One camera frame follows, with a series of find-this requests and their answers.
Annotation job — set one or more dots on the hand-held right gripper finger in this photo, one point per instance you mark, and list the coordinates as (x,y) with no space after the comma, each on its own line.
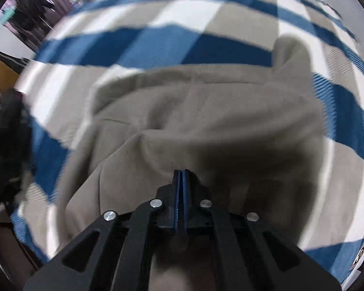
(177,194)
(185,194)

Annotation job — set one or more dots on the grey fleece zip jacket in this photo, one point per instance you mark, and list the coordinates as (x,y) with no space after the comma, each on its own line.
(200,112)

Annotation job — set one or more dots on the black clothes on rack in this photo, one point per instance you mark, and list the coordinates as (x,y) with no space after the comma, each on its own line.
(33,6)

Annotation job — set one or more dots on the blue white checked blanket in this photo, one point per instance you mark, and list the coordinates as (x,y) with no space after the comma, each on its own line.
(170,45)

